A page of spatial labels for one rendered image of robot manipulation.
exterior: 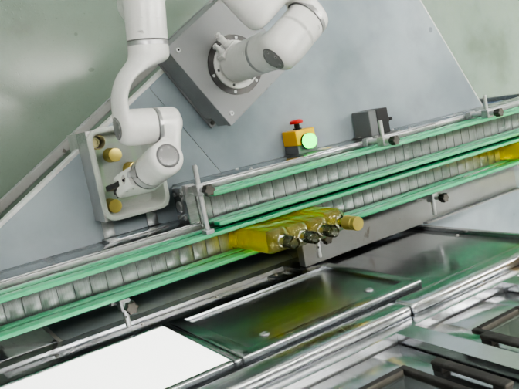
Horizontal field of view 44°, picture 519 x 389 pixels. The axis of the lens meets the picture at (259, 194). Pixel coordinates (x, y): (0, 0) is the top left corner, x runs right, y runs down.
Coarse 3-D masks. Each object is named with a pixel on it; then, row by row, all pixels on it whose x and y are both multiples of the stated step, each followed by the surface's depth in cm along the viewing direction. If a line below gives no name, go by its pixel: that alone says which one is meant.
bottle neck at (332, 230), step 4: (320, 228) 152; (324, 228) 150; (328, 228) 149; (332, 228) 151; (336, 228) 150; (320, 232) 152; (324, 232) 150; (328, 232) 149; (332, 232) 151; (336, 232) 150; (328, 236) 150; (332, 236) 149; (336, 236) 150
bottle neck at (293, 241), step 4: (280, 236) 147; (284, 236) 146; (288, 236) 145; (292, 236) 144; (280, 240) 146; (284, 240) 145; (288, 240) 143; (292, 240) 146; (296, 240) 144; (280, 244) 146; (284, 244) 145; (288, 244) 143; (292, 244) 146; (296, 244) 145; (288, 248) 144; (292, 248) 143; (296, 248) 144
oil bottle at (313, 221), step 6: (282, 216) 165; (288, 216) 163; (294, 216) 162; (300, 216) 160; (306, 216) 159; (312, 216) 158; (318, 216) 156; (306, 222) 154; (312, 222) 153; (318, 222) 153; (324, 222) 154; (312, 228) 153
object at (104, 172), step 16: (112, 128) 151; (112, 144) 159; (144, 144) 161; (96, 160) 149; (128, 160) 161; (96, 176) 150; (112, 176) 159; (112, 192) 159; (160, 192) 161; (128, 208) 158; (144, 208) 156; (160, 208) 158
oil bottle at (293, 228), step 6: (264, 222) 161; (270, 222) 160; (276, 222) 158; (282, 222) 157; (288, 222) 155; (294, 222) 154; (300, 222) 153; (288, 228) 151; (294, 228) 150; (300, 228) 151; (306, 228) 151; (294, 234) 150
